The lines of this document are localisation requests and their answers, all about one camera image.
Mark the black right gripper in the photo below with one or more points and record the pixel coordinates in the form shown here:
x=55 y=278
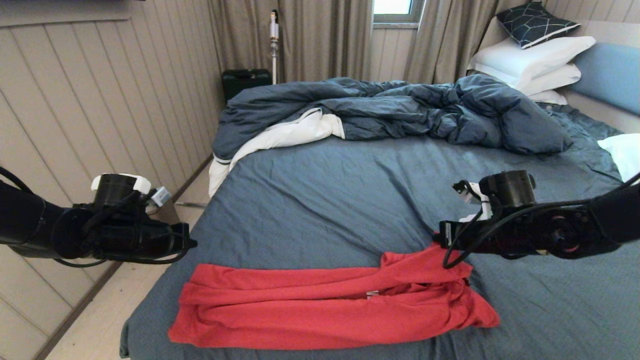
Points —
x=500 y=237

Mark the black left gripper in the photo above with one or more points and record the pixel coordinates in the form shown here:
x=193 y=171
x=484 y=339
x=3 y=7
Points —
x=135 y=242

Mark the red printed t-shirt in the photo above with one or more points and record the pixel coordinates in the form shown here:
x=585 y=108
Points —
x=300 y=310

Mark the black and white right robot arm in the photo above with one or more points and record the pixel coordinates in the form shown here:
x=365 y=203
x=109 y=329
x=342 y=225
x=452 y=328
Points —
x=610 y=220

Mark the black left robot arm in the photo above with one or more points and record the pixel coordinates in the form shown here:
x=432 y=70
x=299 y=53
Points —
x=25 y=220

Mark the brown square trash bin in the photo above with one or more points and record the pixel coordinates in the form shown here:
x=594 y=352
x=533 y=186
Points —
x=172 y=215

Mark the thin grey metal rod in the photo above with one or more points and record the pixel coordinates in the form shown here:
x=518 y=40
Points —
x=192 y=204

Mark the blue-grey bed sheet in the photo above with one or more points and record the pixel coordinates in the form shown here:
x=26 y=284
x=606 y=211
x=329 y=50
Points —
x=350 y=200

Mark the dark blue crumpled duvet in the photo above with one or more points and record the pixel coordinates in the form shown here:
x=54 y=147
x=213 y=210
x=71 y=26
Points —
x=400 y=107

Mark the black hard-shell suitcase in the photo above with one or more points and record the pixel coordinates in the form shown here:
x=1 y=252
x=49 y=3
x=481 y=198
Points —
x=245 y=82

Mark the flat white pillow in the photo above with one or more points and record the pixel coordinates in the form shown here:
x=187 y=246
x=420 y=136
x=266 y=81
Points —
x=549 y=97

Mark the medium white pillow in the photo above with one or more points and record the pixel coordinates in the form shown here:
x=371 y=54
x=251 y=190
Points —
x=552 y=77

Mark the narrow beige curtain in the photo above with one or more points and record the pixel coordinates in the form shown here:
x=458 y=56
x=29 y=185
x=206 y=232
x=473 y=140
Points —
x=440 y=40

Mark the large white pillow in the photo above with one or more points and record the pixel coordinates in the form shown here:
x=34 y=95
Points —
x=530 y=57

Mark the white pillow with rounded corner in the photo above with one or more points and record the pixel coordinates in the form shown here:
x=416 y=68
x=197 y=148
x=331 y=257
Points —
x=625 y=152

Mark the white stick vacuum cleaner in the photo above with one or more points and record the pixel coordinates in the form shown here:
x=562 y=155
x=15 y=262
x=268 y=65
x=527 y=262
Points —
x=274 y=30

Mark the wide beige curtain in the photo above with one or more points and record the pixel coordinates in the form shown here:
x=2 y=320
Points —
x=320 y=40

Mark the dark geometric patterned cushion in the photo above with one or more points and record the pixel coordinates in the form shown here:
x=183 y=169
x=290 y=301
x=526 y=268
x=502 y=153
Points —
x=532 y=25

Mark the grey framed window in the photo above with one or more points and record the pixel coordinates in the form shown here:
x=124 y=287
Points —
x=392 y=6

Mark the blue padded headboard cushion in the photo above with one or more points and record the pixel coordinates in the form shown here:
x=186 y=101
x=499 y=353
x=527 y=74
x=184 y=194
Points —
x=610 y=72

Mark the beige bed headboard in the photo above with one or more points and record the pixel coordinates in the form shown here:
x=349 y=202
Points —
x=615 y=32

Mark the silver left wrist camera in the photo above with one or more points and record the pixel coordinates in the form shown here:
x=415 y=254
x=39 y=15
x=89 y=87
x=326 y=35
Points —
x=161 y=196

